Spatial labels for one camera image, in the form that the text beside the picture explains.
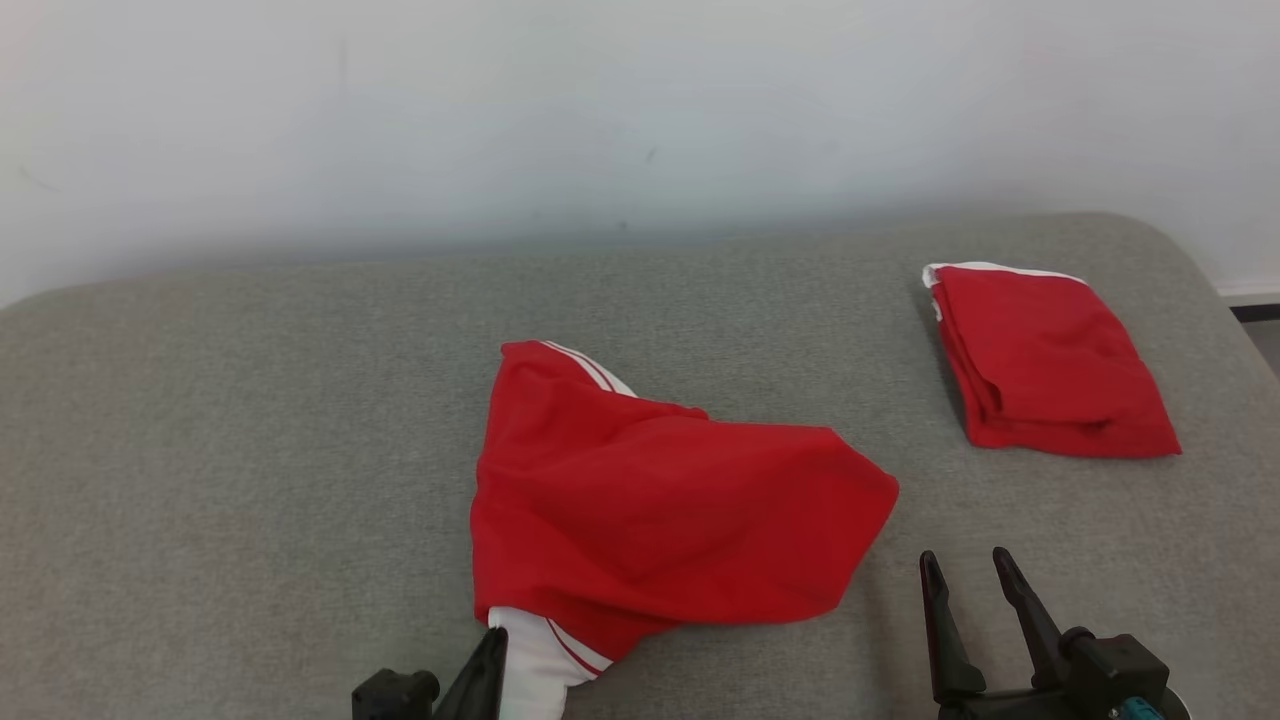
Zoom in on red and white jersey shirt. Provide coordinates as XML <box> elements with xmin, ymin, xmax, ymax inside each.
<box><xmin>470</xmin><ymin>340</ymin><xmax>901</xmax><ymax>720</ymax></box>

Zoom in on white skirting board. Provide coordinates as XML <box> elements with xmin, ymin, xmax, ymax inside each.
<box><xmin>1215</xmin><ymin>283</ymin><xmax>1280</xmax><ymax>321</ymax></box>

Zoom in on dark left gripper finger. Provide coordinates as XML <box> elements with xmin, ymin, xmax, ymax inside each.
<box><xmin>432</xmin><ymin>627</ymin><xmax>509</xmax><ymax>720</ymax></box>

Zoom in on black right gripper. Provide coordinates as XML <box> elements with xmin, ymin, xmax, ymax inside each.
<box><xmin>920</xmin><ymin>546</ymin><xmax>1126</xmax><ymax>720</ymax></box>

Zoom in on red shorts with white stripe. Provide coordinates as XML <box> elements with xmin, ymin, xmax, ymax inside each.
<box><xmin>922</xmin><ymin>261</ymin><xmax>1183</xmax><ymax>460</ymax></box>

